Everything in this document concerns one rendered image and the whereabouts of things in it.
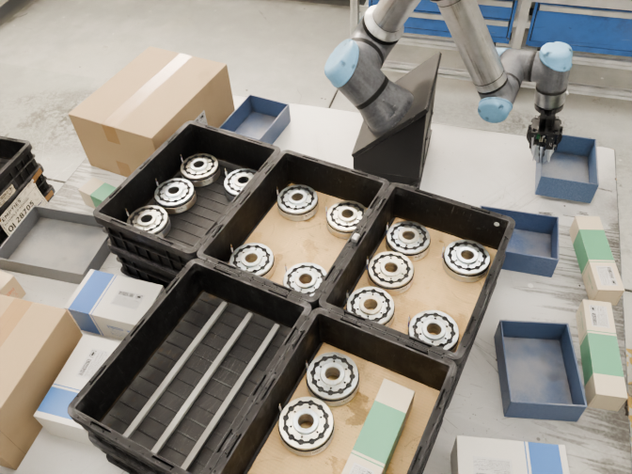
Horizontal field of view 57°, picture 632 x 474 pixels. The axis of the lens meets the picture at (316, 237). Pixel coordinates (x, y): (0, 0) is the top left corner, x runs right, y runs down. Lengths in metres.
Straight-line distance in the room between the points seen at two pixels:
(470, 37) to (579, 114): 2.04
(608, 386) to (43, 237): 1.47
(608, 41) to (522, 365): 2.11
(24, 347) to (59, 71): 2.80
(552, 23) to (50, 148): 2.59
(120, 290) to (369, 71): 0.83
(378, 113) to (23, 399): 1.08
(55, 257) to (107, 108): 0.46
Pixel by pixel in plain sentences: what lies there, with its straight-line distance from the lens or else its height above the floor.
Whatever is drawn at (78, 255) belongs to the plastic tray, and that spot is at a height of 0.70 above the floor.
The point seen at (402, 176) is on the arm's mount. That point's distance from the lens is 1.70.
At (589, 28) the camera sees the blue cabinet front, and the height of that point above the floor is 0.44.
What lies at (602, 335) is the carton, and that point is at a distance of 1.44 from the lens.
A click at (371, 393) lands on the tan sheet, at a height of 0.83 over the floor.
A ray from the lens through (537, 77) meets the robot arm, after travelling 1.58.
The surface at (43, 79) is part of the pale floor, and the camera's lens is 3.96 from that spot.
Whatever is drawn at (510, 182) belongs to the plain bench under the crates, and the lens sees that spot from 1.80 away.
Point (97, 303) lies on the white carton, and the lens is 1.47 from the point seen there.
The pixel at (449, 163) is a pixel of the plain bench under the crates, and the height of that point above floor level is 0.70.
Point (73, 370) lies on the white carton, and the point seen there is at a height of 0.79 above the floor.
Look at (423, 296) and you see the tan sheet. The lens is 1.31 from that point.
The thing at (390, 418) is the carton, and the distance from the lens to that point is 1.10.
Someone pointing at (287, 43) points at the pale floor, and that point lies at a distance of 3.82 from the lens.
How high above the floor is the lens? 1.89
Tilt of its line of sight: 48 degrees down
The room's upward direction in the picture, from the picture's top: 4 degrees counter-clockwise
